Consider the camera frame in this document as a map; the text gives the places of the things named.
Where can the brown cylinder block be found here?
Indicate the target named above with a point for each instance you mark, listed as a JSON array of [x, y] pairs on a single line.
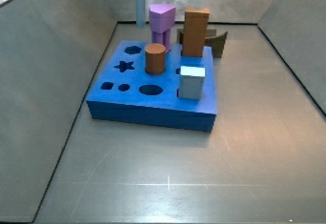
[[155, 58]]

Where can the purple two-pronged block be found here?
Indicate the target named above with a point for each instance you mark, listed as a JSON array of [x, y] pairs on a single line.
[[161, 20]]

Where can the tall brown block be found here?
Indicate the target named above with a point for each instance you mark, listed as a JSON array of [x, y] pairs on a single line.
[[193, 32]]

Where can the blue foam shape board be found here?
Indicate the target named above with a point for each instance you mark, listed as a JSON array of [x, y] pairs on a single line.
[[131, 96]]

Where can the light blue rectangular block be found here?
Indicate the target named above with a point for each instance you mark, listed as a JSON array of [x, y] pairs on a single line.
[[191, 81]]

